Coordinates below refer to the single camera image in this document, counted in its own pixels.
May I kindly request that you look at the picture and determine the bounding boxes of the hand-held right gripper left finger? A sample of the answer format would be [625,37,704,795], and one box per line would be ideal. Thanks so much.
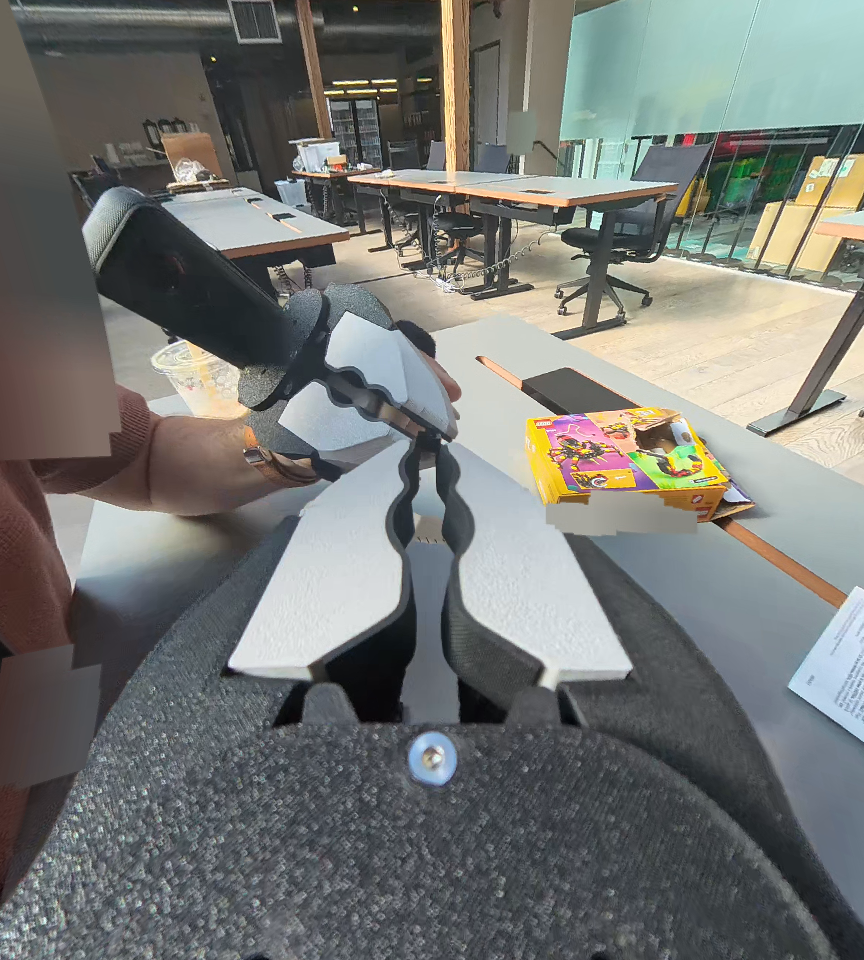
[230,444,415,684]

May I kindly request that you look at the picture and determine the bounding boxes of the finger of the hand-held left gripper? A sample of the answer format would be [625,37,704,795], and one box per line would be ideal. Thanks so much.
[324,312,460,441]
[279,380,410,454]

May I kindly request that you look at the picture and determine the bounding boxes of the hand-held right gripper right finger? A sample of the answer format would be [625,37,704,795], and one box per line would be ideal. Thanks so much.
[437,444,634,691]

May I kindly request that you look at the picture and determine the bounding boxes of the colourful cardboard lego box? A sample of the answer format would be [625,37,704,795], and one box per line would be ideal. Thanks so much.
[525,405,733,511]

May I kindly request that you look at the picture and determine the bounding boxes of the person's left hand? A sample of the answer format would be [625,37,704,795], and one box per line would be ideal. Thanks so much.
[429,353,466,409]

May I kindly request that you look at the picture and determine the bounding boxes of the grey top office desk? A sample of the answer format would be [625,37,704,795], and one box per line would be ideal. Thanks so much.
[162,188,353,294]

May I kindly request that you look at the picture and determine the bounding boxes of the clear plastic cup with straw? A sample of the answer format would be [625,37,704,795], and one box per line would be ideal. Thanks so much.
[150,338,250,421]

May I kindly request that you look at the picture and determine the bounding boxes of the black office chair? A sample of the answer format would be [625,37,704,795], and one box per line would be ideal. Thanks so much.
[555,143,715,319]
[428,143,511,286]

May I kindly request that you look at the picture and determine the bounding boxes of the long wood edged desk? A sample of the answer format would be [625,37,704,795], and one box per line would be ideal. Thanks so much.
[347,168,679,339]

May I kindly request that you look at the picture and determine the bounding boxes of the orange strap wristwatch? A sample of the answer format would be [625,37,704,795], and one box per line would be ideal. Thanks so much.
[240,425,325,487]

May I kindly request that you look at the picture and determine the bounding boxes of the long ceiling duct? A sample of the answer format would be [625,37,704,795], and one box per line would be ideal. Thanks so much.
[12,0,448,46]

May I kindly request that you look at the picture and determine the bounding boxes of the wall vent grille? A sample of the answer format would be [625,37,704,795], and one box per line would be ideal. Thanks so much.
[228,0,283,43]

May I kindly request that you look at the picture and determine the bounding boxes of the wooden support post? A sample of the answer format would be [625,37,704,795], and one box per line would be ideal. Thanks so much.
[440,0,472,171]

